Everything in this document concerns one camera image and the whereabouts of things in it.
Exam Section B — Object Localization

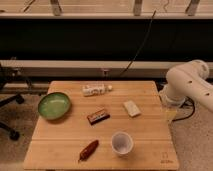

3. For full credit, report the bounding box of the black office chair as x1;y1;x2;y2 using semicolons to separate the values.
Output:
0;64;25;141

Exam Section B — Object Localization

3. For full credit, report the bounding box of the black floor cable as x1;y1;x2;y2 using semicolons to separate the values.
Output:
172;98;196;123

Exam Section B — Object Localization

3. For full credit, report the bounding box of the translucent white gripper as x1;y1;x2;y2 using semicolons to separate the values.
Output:
159;85;186;123

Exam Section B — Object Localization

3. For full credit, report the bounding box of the white plastic bottle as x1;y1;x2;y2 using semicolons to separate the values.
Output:
82;84;113;97

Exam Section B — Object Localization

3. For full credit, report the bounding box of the white sponge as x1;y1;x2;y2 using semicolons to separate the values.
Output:
124;100;141;117

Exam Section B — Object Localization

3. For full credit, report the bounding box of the black hanging cable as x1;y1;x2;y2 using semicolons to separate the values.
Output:
118;9;157;78

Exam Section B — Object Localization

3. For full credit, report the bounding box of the brown chocolate bar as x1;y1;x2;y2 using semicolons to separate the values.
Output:
87;109;110;125

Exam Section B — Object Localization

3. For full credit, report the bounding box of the white ceramic cup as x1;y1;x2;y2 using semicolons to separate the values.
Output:
111;131;134;157

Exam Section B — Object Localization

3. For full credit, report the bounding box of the green bowl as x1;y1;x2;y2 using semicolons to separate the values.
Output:
38;92;71;120

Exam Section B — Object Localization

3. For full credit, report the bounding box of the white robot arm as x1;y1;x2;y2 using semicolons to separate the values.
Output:
159;60;213;123

